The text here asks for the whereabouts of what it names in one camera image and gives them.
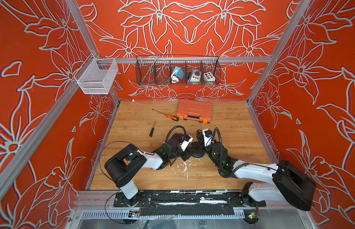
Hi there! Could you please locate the black round stand base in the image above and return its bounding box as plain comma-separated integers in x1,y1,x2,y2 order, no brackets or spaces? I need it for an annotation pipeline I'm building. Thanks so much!
190,142,206,158

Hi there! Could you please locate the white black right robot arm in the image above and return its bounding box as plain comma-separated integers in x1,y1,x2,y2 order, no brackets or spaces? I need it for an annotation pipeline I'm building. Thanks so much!
196,128,316,211

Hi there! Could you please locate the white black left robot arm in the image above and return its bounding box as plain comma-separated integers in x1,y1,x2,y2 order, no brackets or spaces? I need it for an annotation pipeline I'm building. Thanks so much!
104,133,193,200

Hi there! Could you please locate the orange plastic tool case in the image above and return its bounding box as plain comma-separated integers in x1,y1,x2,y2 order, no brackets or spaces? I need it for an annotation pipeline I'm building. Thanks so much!
177,99,212,124

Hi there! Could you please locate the white box with buttons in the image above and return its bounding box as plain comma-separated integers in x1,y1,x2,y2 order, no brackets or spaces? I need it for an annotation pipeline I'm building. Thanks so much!
203,72,216,85

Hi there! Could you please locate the white box with dial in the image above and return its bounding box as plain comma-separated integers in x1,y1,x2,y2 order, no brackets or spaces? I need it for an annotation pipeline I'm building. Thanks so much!
188,69,202,85

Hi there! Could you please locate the blue white device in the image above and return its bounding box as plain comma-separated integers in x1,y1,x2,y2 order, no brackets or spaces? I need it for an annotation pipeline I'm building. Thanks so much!
170,66,185,84

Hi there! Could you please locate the orange black handled screwdriver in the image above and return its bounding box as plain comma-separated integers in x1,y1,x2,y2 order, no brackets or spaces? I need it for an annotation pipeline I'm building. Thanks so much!
152,109,179,121

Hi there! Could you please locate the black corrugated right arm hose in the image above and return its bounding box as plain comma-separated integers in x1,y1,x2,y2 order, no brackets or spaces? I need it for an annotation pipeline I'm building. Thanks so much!
211,127,278,178

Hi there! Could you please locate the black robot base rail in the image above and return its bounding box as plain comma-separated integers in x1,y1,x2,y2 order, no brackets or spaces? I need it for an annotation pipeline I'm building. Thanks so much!
114,190,266,215

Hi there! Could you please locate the black wire wall basket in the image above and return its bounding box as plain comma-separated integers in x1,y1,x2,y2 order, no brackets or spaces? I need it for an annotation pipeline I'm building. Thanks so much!
136,54,221,86

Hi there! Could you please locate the white slotted cable duct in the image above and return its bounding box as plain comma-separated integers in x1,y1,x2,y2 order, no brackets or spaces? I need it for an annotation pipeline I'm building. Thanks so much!
79,210,245,220

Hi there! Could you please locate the clear plastic wall bin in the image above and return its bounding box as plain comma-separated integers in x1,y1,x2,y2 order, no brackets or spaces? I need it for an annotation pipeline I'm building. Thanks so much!
74,57,119,95

